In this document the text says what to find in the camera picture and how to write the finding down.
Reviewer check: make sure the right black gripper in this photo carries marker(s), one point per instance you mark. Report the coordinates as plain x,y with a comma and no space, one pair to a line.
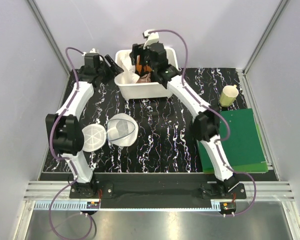
138,49

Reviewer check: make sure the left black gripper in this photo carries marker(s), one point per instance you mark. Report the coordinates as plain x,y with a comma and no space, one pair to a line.
114,70

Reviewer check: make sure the white bra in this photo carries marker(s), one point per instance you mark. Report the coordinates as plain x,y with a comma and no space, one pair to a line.
129,75

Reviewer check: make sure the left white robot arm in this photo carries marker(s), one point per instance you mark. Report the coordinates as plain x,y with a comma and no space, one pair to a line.
64,132

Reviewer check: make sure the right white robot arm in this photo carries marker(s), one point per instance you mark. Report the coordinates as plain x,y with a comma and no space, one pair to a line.
206,119

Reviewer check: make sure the orange black bra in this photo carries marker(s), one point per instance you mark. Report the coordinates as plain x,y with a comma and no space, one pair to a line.
141,69

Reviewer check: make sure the pink garment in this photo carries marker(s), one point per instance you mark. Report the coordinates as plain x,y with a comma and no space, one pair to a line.
144,80

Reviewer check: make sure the white plastic bin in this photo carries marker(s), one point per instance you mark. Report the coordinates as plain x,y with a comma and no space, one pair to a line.
132,91

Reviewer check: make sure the yellow-green cup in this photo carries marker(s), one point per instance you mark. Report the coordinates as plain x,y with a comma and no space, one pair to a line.
228,95

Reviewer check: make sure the black marbled mat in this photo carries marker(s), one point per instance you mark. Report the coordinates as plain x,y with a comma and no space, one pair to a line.
164,143

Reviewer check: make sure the green folder stack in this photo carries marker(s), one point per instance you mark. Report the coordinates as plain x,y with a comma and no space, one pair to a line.
243,149

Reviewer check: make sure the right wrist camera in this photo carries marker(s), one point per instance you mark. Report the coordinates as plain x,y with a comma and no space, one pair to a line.
151,37

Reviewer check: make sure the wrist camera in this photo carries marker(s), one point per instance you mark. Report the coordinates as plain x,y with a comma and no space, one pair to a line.
93,50
151,37

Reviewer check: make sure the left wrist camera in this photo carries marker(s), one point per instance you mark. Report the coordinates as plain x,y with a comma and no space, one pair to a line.
93,50

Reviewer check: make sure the white cable duct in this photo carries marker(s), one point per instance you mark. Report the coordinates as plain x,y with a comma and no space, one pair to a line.
88,206

